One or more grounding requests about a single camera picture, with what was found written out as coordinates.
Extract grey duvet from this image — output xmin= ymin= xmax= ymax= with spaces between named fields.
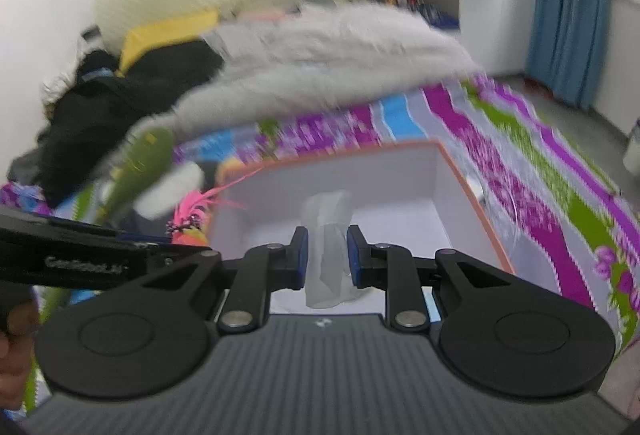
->
xmin=125 ymin=0 xmax=481 ymax=150

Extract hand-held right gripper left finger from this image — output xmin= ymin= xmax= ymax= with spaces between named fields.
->
xmin=135 ymin=226 xmax=309 ymax=335

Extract black jacket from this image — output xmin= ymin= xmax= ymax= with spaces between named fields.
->
xmin=7 ymin=40 xmax=226 ymax=208

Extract blue curtain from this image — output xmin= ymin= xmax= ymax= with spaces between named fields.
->
xmin=525 ymin=0 xmax=613 ymax=110

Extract white paper towel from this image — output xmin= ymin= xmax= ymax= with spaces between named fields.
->
xmin=302 ymin=190 xmax=366 ymax=310

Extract colourful shelf items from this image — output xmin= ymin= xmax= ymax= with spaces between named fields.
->
xmin=382 ymin=0 xmax=458 ymax=28

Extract green plush stick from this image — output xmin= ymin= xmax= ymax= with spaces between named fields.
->
xmin=100 ymin=127 xmax=176 ymax=228

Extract yellow pillow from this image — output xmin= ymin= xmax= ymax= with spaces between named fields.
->
xmin=117 ymin=10 xmax=221 ymax=76

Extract pink feather toy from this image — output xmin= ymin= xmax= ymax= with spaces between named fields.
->
xmin=167 ymin=165 xmax=271 ymax=248

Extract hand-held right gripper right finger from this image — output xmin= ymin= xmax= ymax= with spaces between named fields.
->
xmin=346 ymin=225 xmax=521 ymax=331

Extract orange cardboard box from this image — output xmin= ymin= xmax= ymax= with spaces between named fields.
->
xmin=207 ymin=141 xmax=516 ymax=316

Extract person's left hand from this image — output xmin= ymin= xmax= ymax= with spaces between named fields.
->
xmin=0 ymin=287 xmax=41 ymax=411

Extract floral striped bedsheet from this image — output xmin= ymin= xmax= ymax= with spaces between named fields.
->
xmin=0 ymin=70 xmax=640 ymax=366

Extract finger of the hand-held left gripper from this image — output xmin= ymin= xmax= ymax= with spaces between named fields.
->
xmin=0 ymin=207 xmax=173 ymax=246
xmin=145 ymin=245 xmax=221 ymax=269

